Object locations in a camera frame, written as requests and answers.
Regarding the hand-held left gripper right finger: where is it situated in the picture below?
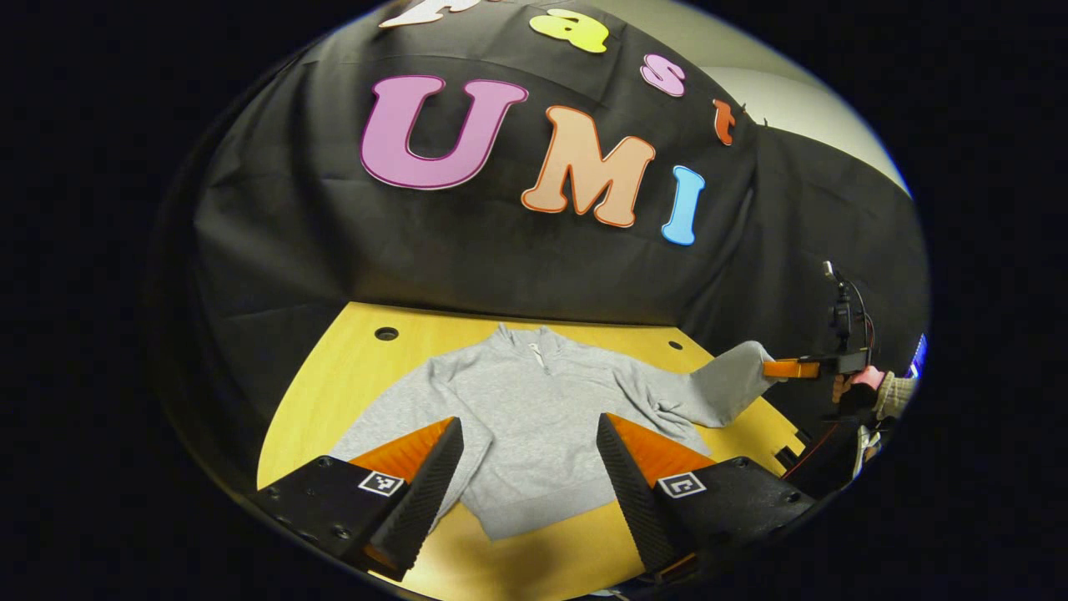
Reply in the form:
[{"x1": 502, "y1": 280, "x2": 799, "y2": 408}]
[{"x1": 596, "y1": 412, "x2": 817, "y2": 585}]

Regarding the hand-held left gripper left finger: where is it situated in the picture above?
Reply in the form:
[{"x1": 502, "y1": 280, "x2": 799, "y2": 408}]
[{"x1": 249, "y1": 417, "x2": 465, "y2": 583}]

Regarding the grey zip-neck sweatshirt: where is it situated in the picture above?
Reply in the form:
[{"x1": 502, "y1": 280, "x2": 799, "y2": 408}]
[{"x1": 330, "y1": 323, "x2": 785, "y2": 541}]

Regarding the black backdrop cloth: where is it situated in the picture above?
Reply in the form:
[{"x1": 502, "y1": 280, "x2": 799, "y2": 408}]
[{"x1": 146, "y1": 0, "x2": 931, "y2": 502}]

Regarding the red cable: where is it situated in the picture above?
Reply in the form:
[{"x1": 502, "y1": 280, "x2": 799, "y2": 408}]
[{"x1": 783, "y1": 422, "x2": 840, "y2": 482}]

